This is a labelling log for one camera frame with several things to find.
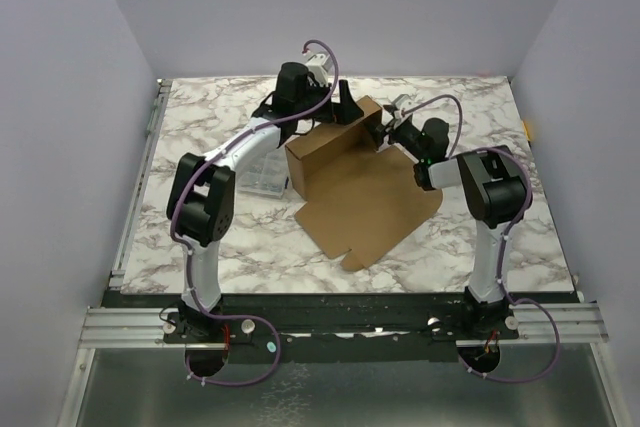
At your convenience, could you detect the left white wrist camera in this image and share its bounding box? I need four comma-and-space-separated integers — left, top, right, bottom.
303, 51, 334, 87

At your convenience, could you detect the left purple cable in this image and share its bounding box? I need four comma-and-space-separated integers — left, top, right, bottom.
169, 39, 337, 389

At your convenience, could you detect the brown cardboard box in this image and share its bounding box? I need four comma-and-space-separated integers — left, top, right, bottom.
284, 96, 443, 272

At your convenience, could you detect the clear plastic screw organizer box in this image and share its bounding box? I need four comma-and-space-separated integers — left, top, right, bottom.
237, 150, 289, 198

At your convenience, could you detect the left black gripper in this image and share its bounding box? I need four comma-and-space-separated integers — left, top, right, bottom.
294, 77, 362, 125

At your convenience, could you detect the aluminium extrusion frame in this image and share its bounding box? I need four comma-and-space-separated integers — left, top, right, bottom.
57, 79, 173, 426

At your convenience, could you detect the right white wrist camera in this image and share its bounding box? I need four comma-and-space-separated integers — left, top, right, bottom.
383, 94, 414, 128

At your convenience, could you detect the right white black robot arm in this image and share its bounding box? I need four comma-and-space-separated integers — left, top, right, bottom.
365, 118, 532, 338

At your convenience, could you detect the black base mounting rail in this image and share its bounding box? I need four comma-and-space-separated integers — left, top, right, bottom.
164, 291, 521, 366

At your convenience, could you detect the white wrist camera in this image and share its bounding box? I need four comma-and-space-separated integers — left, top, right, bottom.
303, 51, 334, 87
383, 94, 414, 128

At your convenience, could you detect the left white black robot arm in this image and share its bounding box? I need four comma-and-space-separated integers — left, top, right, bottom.
166, 62, 363, 342

